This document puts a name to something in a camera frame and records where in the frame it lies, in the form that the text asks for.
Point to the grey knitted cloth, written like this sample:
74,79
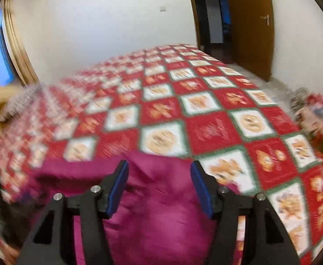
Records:
20,102

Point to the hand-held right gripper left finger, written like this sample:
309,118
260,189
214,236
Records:
118,190

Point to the beige curtain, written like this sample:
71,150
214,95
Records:
18,47

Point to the brown wooden door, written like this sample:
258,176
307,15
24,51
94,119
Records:
249,33

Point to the white wall switch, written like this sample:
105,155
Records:
163,8

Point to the magenta puffer jacket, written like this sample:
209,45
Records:
156,212

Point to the red checkered printed bed sheet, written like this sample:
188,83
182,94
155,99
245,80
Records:
211,132

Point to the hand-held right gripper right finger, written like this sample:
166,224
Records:
202,190

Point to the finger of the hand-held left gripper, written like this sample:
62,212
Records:
0,196

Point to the brown wooden door frame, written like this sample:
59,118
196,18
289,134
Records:
196,13

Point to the pile of clothes on floor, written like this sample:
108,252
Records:
313,116

